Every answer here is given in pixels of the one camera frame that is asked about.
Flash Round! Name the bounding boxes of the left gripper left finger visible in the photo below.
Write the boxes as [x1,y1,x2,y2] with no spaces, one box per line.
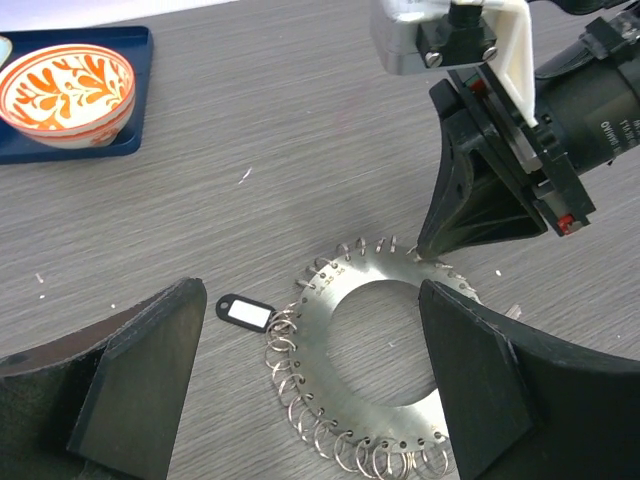
[1,278,207,479]

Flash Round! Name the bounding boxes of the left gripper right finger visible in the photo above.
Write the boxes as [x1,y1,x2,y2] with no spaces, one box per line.
[419,281,639,480]

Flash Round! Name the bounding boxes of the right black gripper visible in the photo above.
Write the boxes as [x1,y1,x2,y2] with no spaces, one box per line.
[417,67,595,258]

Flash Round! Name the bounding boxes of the large metal keyring with rings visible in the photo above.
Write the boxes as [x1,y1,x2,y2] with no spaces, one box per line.
[264,237,476,479]

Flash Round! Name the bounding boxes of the silver key black head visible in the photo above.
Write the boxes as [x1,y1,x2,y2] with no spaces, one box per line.
[215,293,276,333]

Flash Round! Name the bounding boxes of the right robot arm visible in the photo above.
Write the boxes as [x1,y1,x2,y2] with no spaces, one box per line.
[416,1,639,258]

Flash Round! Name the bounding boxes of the red patterned small bowl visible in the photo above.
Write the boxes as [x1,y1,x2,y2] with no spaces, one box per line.
[1,43,136,150]

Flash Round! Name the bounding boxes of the dark blue tray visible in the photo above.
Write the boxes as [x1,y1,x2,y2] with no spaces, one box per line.
[1,26,153,165]

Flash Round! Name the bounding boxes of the silver keys on ring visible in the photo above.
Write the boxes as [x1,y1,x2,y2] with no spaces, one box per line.
[505,304,522,320]

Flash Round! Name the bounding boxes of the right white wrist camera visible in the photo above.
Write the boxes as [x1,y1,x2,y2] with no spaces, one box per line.
[370,0,537,127]

